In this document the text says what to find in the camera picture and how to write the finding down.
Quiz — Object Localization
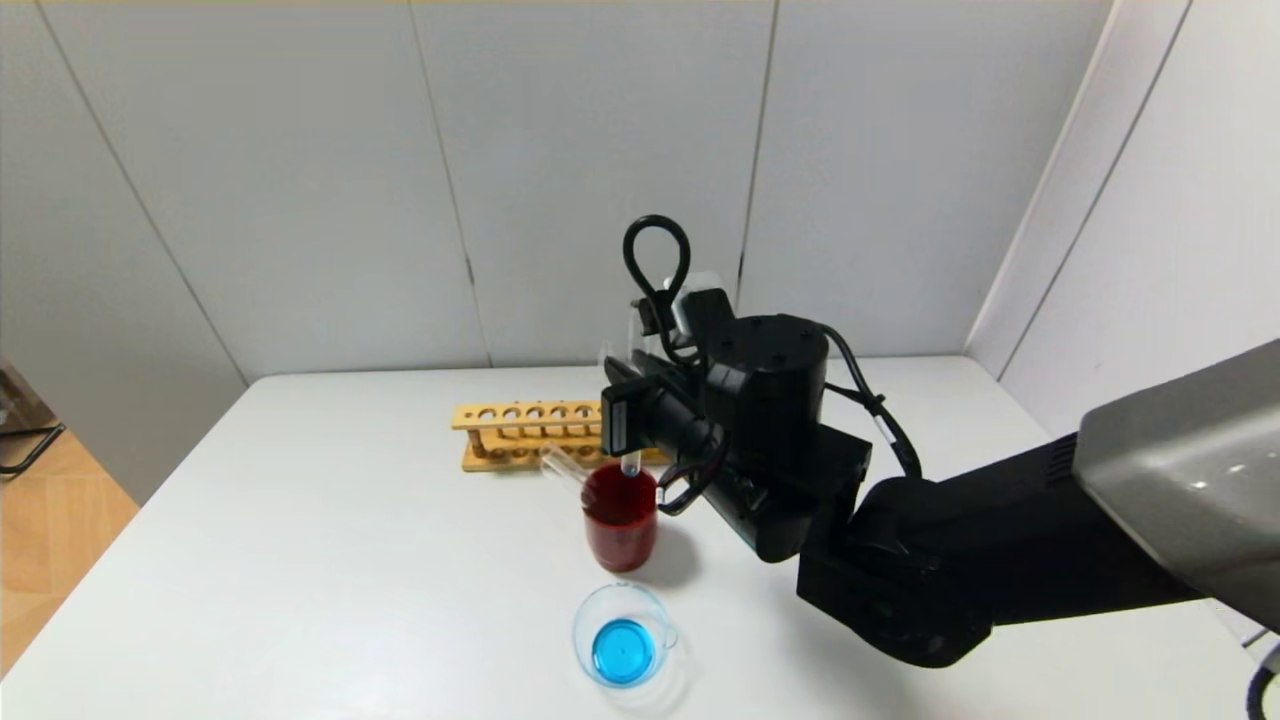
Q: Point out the empty clear test tube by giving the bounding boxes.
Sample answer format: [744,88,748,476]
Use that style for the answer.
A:
[540,445,589,493]
[550,455,593,501]

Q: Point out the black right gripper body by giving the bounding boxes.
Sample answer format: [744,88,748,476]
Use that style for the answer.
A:
[600,374,718,457]

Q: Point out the test tube with blue pigment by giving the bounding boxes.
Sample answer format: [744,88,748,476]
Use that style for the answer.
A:
[620,298,646,479]

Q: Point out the clear glass dish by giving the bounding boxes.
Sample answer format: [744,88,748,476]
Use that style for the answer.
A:
[572,583,683,693]

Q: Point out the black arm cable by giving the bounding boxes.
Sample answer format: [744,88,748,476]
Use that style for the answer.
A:
[1245,640,1280,720]

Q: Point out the black camera cable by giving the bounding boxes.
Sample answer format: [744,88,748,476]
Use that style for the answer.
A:
[622,215,923,516]

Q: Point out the dark furniture frame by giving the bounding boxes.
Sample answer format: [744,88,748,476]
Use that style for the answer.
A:
[0,362,66,476]

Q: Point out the red plastic cup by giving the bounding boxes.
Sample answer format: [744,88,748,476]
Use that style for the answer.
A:
[582,463,662,574]

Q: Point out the wooden test tube rack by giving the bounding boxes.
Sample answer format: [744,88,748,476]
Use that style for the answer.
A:
[452,400,669,473]

